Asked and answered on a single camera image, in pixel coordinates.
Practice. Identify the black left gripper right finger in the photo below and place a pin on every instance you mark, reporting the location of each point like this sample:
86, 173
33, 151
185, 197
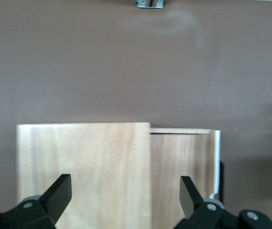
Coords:
193, 202

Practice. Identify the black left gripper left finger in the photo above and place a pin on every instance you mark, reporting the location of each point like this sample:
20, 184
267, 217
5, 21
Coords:
52, 200

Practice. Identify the wooden drawer cabinet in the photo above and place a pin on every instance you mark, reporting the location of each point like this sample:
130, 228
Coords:
86, 171

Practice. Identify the metal table edge bracket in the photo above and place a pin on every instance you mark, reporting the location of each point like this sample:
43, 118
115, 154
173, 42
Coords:
150, 3

